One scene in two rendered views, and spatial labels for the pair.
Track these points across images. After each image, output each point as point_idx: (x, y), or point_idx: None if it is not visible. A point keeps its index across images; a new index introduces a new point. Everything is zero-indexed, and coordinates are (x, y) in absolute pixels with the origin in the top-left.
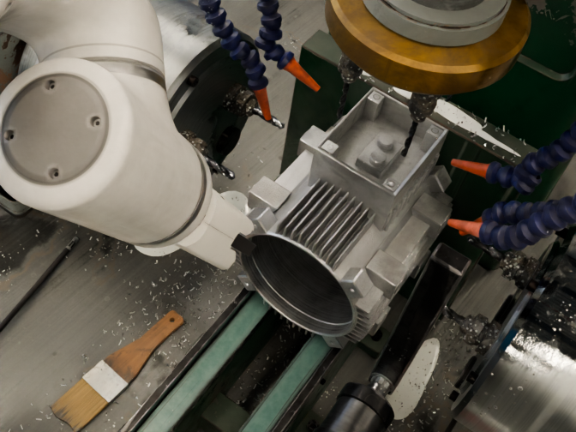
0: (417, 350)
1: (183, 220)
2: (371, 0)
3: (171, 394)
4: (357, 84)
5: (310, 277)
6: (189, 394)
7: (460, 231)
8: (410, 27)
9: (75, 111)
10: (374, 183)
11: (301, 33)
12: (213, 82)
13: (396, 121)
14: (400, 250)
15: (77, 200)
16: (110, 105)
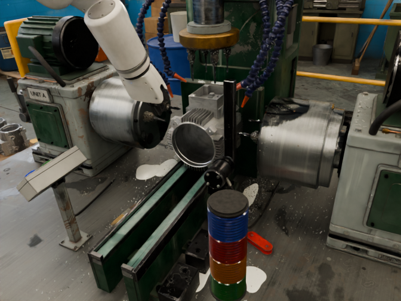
0: (233, 131)
1: (141, 59)
2: (190, 28)
3: (154, 193)
4: (200, 86)
5: (200, 155)
6: (161, 192)
7: (241, 106)
8: (202, 29)
9: (106, 4)
10: (209, 98)
11: None
12: None
13: (215, 92)
14: None
15: (108, 19)
16: (114, 1)
